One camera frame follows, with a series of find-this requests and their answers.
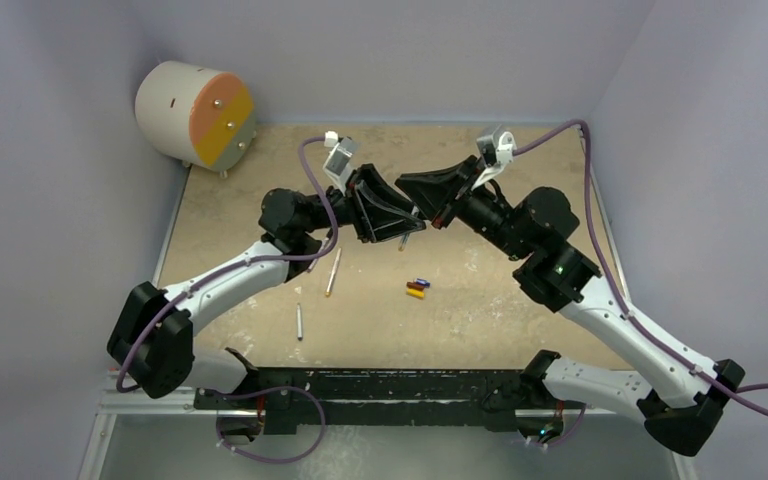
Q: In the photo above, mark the black base frame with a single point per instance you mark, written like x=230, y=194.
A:
x=498, y=400

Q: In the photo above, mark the round cabinet with coloured drawers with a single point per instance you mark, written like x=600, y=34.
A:
x=200, y=116

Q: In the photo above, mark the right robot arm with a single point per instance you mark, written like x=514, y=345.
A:
x=675, y=393

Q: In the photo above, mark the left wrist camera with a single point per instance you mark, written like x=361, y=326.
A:
x=337, y=165

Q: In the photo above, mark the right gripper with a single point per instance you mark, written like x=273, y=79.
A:
x=462, y=192

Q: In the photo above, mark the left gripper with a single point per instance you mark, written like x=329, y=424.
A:
x=379, y=226

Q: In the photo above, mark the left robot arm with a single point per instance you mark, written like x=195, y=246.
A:
x=153, y=339

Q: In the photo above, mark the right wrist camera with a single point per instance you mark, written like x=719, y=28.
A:
x=495, y=145

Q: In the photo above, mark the white pen orange tip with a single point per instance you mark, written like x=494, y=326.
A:
x=402, y=243

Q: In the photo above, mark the white pen black end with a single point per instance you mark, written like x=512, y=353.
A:
x=299, y=322

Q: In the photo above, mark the yellow pen cap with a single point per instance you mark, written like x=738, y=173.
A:
x=415, y=293

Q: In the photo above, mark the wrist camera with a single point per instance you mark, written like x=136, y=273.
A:
x=337, y=165
x=495, y=145

